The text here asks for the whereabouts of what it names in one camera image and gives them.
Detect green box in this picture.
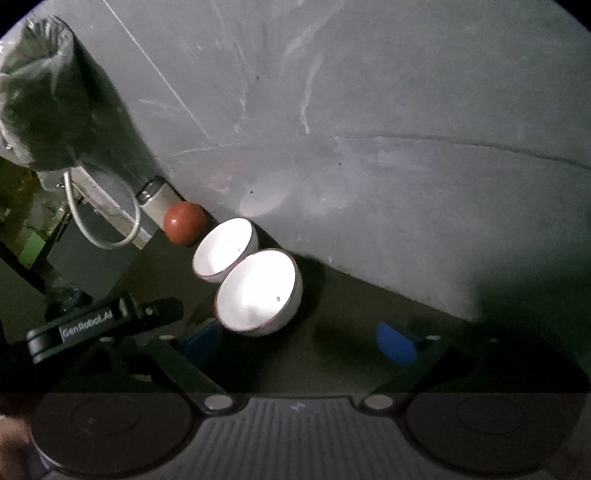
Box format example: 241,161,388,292
18,231,49,268

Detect red tomato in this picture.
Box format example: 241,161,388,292
163,202,207,245

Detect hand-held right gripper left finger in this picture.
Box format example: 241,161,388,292
51,320,237,416

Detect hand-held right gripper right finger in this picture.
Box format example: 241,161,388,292
353,322,548,415

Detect white hose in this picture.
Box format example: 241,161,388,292
64,171,141,250

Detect person's left hand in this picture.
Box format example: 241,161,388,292
0,413,29,467

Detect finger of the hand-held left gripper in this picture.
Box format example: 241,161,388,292
135,298,185,326

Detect wooden shelf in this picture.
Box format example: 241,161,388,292
0,157,70,241

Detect black plastic bag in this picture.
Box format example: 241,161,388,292
46,284,93,319

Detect dark grey cabinet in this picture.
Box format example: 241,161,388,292
46,217,153,296

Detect white thermos bottle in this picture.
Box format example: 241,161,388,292
137,176,185,227

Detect hanging clear plastic bag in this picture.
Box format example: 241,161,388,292
0,16,116,171

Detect white ceramic bowl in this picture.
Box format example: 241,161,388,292
191,218,259,283
215,248,304,337

